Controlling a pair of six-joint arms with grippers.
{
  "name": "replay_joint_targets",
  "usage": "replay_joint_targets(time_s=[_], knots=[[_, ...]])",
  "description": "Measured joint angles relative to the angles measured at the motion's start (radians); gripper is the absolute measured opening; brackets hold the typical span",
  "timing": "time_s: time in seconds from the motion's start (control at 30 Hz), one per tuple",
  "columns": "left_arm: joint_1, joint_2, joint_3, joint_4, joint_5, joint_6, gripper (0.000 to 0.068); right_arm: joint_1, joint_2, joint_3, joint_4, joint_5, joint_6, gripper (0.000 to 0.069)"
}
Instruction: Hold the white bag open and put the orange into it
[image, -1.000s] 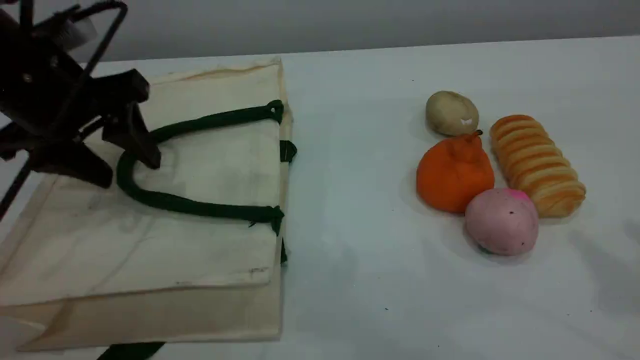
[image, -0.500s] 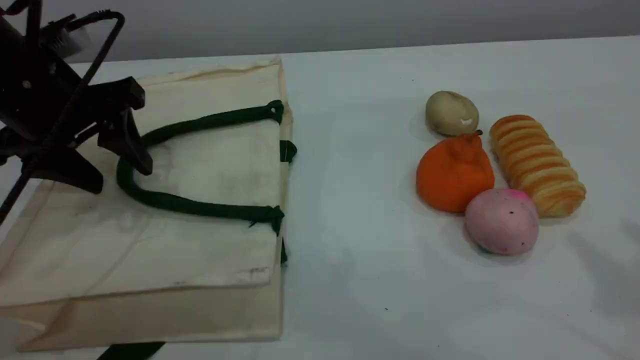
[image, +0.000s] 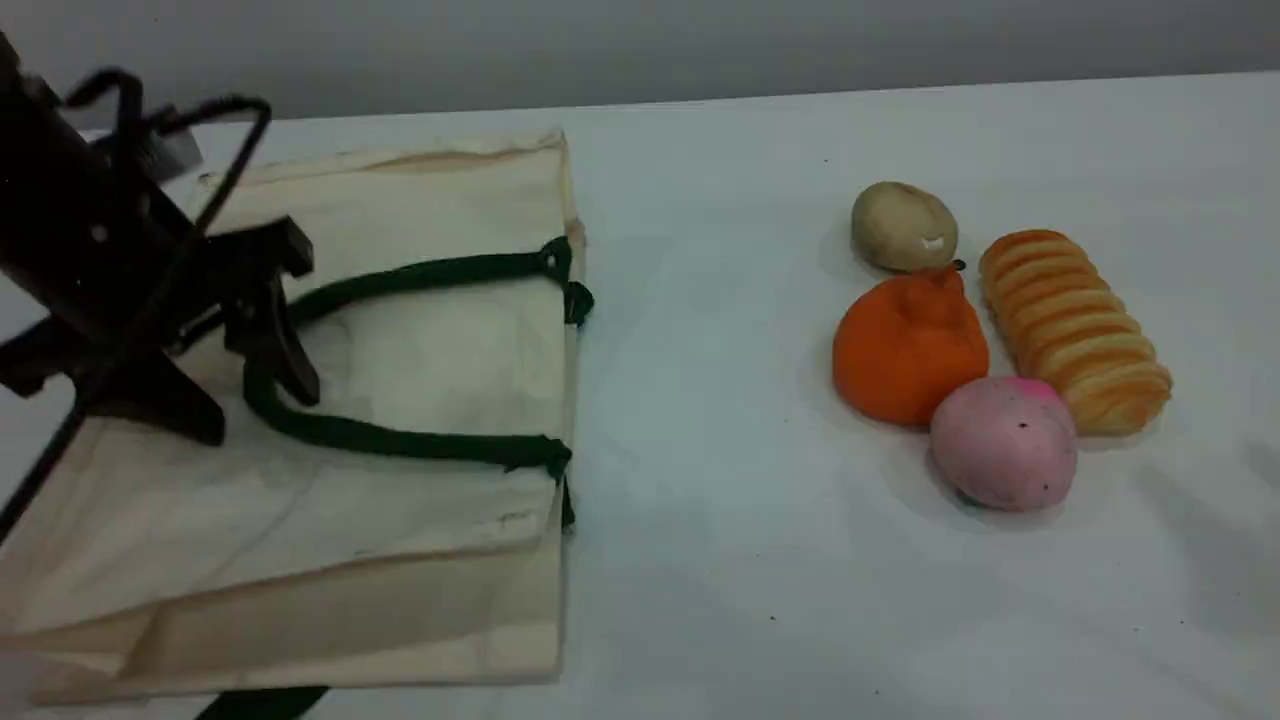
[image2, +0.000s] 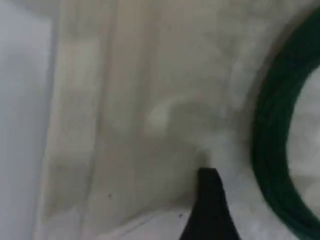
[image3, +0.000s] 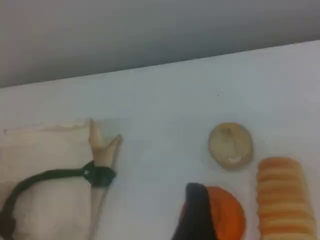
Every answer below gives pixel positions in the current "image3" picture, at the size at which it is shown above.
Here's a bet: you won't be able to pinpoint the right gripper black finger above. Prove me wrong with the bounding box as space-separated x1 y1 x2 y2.
170 182 218 240

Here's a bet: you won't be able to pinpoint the white canvas bag green handles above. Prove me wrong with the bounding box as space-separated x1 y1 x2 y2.
0 117 124 240

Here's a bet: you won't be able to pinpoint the striped toy bread roll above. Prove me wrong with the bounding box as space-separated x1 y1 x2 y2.
256 156 318 240

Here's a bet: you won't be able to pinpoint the orange toy fruit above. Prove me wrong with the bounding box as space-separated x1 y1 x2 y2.
181 186 246 240

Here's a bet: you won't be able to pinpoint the beige toy potato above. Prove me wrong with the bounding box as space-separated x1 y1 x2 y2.
207 122 254 171

